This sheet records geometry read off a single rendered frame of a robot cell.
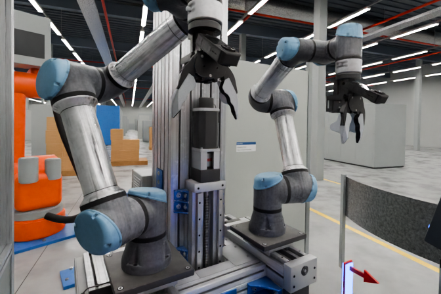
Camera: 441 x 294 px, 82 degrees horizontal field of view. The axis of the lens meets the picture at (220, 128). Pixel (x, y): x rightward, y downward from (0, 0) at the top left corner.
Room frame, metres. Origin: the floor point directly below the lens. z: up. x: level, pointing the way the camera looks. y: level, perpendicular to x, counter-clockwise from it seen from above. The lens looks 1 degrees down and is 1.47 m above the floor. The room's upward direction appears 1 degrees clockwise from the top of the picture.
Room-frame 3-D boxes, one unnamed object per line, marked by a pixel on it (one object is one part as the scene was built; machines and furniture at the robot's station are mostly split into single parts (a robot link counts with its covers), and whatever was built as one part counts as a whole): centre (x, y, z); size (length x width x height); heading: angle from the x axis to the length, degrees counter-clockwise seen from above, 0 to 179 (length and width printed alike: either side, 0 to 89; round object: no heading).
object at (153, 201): (0.78, 0.23, 1.20); 0.13 x 0.12 x 0.14; 155
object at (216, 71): (0.56, 0.04, 1.62); 0.09 x 0.08 x 0.12; 30
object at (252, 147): (2.26, -0.37, 1.10); 1.21 x 0.05 x 2.20; 120
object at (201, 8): (0.55, 0.04, 1.70); 0.08 x 0.08 x 0.05
